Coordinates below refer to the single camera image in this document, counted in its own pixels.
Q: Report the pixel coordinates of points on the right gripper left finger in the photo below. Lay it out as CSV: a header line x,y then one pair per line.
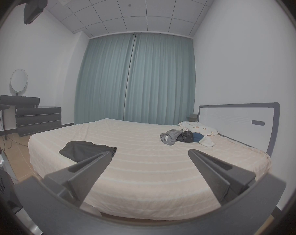
x,y
74,180

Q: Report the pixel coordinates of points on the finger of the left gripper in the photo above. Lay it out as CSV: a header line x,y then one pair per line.
x,y
4,106

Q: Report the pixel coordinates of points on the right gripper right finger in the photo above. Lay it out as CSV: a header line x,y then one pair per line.
x,y
221,177

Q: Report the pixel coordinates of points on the black T-shirt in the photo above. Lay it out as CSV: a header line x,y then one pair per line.
x,y
84,149

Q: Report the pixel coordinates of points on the bed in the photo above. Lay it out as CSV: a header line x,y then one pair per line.
x,y
150,168

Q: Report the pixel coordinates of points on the black dressing table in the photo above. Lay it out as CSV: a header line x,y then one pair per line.
x,y
18,100

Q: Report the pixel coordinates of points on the round white mirror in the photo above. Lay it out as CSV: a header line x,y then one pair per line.
x,y
19,80

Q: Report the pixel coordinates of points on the blue and white garment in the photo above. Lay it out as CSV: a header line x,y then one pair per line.
x,y
201,139

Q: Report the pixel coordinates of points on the black shiny garment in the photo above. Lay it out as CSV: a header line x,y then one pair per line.
x,y
185,136

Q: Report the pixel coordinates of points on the white printed pillow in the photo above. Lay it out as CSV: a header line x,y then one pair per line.
x,y
199,126

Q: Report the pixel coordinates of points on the grey knit garment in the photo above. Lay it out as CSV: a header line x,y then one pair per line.
x,y
171,136

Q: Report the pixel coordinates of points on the grey bedside table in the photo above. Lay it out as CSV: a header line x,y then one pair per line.
x,y
193,117

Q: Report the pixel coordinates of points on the blue-green curtain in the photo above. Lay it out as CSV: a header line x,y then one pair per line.
x,y
138,82

